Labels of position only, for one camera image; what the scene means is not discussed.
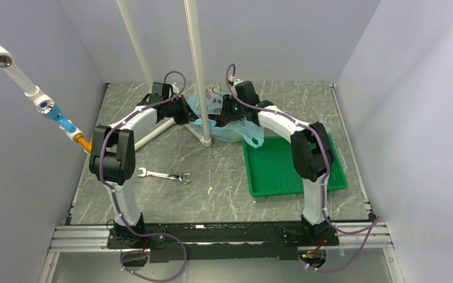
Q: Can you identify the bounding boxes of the silver combination wrench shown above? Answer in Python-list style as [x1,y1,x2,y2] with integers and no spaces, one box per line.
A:
[137,167,192,185]

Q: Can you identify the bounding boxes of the light blue plastic bag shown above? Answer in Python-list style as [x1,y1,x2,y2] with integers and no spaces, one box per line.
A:
[205,87,265,148]

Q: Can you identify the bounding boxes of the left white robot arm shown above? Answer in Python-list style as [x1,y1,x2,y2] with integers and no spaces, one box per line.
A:
[88,83,192,248]

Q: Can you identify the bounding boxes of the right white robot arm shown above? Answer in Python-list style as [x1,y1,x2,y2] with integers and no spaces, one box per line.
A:
[221,77,336,245]

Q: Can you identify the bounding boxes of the dark fake grapes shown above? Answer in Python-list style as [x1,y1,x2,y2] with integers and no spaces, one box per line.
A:
[208,114,230,127]

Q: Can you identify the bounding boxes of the aluminium rail frame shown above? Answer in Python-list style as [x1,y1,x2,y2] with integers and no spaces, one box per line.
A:
[40,221,403,282]

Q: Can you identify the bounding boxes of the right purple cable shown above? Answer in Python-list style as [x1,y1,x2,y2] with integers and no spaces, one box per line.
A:
[225,63,382,274]

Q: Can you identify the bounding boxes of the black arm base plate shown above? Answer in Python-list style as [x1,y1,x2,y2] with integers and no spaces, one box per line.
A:
[107,221,340,263]

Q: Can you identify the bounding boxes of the white PVC pipe stand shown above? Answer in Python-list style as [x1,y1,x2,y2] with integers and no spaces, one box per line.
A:
[117,0,212,147]

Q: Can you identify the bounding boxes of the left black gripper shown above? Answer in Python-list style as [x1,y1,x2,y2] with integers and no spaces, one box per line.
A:
[164,95,202,126]

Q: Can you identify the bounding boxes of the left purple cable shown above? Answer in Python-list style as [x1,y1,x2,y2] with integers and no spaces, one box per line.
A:
[99,70,188,283]

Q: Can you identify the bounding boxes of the green plastic tray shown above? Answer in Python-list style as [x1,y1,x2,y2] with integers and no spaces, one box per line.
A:
[242,133,348,199]

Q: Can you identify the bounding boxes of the purple cable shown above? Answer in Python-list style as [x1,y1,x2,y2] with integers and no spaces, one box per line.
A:
[225,63,382,274]
[99,70,188,283]

